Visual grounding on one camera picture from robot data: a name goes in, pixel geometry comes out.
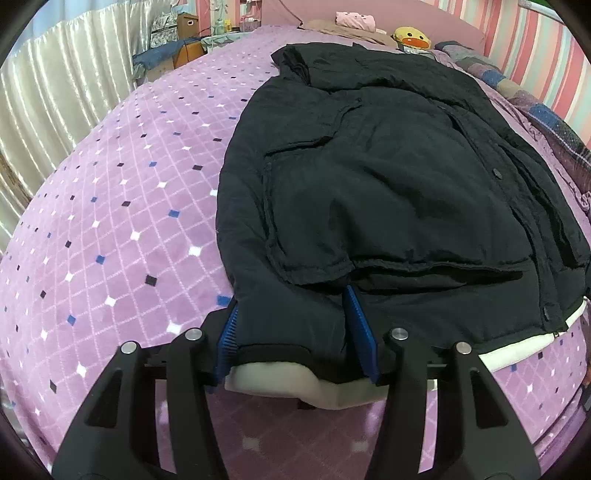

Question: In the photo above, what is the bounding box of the brown cardboard box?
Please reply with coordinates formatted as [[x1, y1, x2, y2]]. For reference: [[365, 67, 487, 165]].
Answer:
[[177, 14, 200, 41]]

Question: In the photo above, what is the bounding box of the brown pillow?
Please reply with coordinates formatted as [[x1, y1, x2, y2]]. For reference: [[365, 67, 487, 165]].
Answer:
[[301, 19, 399, 46]]

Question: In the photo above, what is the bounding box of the orange wooden cabinet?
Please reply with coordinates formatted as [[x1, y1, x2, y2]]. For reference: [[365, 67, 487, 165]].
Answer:
[[173, 39, 207, 69]]

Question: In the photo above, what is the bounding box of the patchwork rolled quilt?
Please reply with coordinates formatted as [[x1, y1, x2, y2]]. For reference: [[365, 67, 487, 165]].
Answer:
[[434, 41, 591, 168]]

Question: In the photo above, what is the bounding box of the black hooded coat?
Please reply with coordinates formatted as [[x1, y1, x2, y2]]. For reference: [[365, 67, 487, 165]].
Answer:
[[215, 42, 591, 411]]

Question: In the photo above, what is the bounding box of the patterned fabric bag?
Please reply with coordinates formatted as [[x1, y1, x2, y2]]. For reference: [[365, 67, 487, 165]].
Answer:
[[150, 10, 179, 48]]

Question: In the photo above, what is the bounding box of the pink bed headboard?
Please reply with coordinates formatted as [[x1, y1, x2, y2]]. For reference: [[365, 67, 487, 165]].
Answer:
[[261, 0, 486, 57]]

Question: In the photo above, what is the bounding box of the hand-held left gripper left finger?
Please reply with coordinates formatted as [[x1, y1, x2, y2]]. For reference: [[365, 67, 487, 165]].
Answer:
[[52, 307, 241, 480]]

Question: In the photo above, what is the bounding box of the purple diamond-pattern bed blanket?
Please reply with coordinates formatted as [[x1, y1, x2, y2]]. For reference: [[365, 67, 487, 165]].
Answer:
[[0, 23, 591, 467]]

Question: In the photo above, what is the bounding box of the white nightstand with cloth cover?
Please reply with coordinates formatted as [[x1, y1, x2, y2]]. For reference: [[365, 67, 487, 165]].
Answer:
[[201, 31, 246, 48]]

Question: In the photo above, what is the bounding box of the cream satin curtain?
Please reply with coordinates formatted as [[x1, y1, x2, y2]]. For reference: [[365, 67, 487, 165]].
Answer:
[[0, 8, 155, 252]]

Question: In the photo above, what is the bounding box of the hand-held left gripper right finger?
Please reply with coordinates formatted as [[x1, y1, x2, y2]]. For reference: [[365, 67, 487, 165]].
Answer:
[[344, 284, 542, 480]]

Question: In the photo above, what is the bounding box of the blue cloth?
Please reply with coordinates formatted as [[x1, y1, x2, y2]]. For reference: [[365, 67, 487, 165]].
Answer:
[[132, 41, 186, 72]]

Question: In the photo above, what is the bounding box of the pink folded cloth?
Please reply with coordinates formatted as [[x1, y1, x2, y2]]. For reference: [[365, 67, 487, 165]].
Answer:
[[335, 11, 376, 31]]

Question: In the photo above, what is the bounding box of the yellow duck plush toy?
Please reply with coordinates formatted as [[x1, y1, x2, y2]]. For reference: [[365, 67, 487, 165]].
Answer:
[[392, 26, 433, 51]]

